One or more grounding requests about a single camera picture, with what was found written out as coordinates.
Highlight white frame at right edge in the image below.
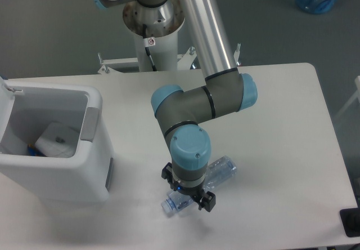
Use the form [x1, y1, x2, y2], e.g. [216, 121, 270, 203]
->
[334, 76, 360, 120]

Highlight white plastic trash can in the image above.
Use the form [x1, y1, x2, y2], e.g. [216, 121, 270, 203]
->
[1, 79, 114, 202]

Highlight black device at table edge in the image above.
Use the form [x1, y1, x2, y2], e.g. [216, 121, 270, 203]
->
[340, 208, 359, 238]

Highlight black pedestal cable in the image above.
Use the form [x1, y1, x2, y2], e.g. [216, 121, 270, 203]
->
[142, 24, 158, 72]

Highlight blue snack packet in bin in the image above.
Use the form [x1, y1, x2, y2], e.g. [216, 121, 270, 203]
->
[27, 144, 45, 157]

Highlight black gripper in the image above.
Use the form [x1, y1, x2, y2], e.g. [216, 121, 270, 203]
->
[161, 162, 216, 212]

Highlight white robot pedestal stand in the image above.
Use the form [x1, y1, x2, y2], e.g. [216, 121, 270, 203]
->
[97, 0, 237, 76]

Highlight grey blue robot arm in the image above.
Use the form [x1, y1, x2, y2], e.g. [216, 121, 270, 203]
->
[94, 0, 258, 211]

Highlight white plastic wrapper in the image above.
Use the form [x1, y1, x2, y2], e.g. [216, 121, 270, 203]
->
[35, 122, 79, 158]

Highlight clear plastic water bottle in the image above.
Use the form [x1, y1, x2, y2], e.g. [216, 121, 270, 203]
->
[161, 156, 237, 216]

